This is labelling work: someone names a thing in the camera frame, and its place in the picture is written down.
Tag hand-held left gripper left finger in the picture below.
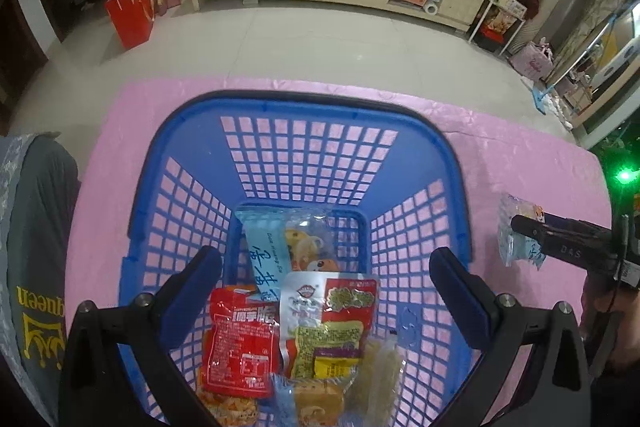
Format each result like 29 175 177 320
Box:
59 246 223 427

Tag blue mop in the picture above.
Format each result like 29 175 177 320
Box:
530 7 631 115

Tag blue plastic basket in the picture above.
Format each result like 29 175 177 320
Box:
120 89 473 427

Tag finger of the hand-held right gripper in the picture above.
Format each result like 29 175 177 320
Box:
510 214 553 255

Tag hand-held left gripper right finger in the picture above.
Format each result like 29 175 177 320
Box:
429 247 593 427

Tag red paper bag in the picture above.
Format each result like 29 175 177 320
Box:
104 0 157 50

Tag clear cracker packet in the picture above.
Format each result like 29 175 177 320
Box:
345 337 406 408

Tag arched wooden frame mirror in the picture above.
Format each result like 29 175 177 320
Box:
570 0 640 128

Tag pink bag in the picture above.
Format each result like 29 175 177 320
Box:
510 39 556 82

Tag person's right hand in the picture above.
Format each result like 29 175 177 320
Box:
582 277 640 373

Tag pink tablecloth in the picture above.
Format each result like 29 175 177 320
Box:
77 79 616 427

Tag light blue pastry packet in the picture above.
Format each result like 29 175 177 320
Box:
497 193 548 270
235 207 333 303

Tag grey shirt yellow crown print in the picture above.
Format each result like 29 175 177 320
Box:
0 133 81 413

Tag silver red yellow snack packet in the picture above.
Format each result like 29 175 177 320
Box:
278 271 378 380

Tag red noodle snack packet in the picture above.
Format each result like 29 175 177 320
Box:
202 287 281 400

